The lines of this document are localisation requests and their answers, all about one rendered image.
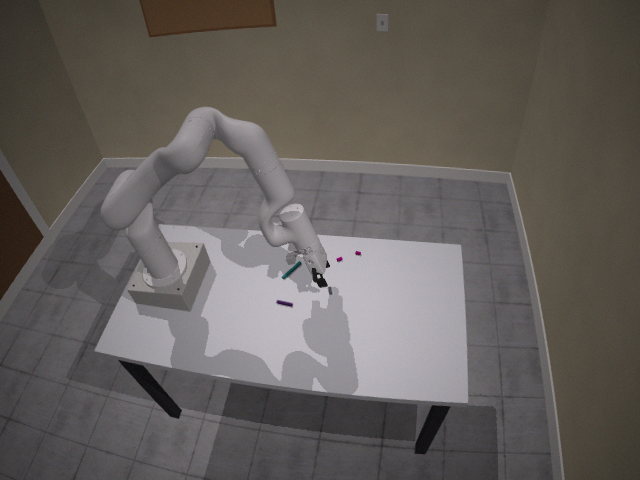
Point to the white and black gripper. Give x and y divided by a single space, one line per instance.
319 263

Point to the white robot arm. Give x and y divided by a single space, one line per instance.
185 153

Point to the teal rectangular rod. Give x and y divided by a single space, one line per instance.
291 270

